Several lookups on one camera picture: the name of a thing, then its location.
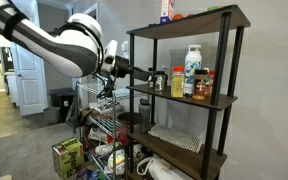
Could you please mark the white panel door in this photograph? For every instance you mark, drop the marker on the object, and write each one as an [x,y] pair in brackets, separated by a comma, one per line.
[29,90]

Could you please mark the red bag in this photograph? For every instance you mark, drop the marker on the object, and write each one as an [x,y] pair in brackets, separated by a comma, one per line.
[119,133]

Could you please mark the red spice jar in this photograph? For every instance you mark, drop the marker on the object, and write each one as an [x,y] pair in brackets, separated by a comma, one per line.
[211,81]

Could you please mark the brown shelf unit black posts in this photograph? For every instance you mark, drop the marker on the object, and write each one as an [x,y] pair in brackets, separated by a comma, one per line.
[184,98]

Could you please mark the white blue patterned water bottle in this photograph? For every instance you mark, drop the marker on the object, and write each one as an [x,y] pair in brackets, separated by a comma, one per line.
[192,66]

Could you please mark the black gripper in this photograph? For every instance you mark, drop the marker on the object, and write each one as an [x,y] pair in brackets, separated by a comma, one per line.
[123,66]

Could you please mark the green yellow cardboard box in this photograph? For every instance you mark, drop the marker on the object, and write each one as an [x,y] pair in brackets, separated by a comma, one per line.
[67,158]

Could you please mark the black framed panel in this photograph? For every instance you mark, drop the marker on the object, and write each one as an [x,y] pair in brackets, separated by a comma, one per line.
[4,60]

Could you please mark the white black printed box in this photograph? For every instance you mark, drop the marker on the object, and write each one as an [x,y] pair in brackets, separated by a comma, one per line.
[104,107]

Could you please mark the white tote bag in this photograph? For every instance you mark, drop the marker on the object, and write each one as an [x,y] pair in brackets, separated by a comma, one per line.
[162,170]

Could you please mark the red round fruit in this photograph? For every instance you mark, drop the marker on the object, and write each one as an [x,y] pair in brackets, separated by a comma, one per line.
[190,15]

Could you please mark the red white carton box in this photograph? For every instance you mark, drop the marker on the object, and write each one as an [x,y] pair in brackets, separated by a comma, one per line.
[166,10]

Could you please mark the black cooking pot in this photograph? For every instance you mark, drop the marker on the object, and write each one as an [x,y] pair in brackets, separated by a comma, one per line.
[128,119]

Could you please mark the grey hanging bag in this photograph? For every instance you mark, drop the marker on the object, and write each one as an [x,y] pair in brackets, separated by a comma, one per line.
[72,115]

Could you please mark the blue printed bag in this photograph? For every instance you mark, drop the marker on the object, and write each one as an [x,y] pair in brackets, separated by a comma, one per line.
[87,175]

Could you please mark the dark spice jar black lid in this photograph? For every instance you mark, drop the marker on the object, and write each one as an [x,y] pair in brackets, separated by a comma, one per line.
[151,83]
[160,83]

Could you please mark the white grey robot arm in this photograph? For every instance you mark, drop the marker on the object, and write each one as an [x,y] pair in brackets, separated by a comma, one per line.
[67,46]

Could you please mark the white sneaker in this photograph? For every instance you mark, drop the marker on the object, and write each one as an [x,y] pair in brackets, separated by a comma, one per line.
[103,149]
[96,134]

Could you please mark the orange round fruit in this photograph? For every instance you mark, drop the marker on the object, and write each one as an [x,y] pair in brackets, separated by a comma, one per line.
[178,17]

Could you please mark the white multicolour soccer ball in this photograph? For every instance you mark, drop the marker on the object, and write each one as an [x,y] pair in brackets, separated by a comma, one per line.
[117,162]

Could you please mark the checkered white cloth mat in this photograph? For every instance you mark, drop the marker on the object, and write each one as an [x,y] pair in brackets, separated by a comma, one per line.
[175,138]

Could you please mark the black trash bin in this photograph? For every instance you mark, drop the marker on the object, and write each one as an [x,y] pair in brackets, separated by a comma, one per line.
[61,100]

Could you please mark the small grey bin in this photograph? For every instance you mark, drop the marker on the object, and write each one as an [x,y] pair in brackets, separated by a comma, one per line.
[52,115]

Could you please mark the grey shaker bottle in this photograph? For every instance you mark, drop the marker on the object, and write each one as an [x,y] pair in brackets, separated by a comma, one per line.
[144,116]

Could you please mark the white cabinet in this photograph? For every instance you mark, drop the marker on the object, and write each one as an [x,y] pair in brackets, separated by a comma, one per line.
[12,88]

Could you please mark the white wall device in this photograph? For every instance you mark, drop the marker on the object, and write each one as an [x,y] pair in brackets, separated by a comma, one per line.
[126,50]

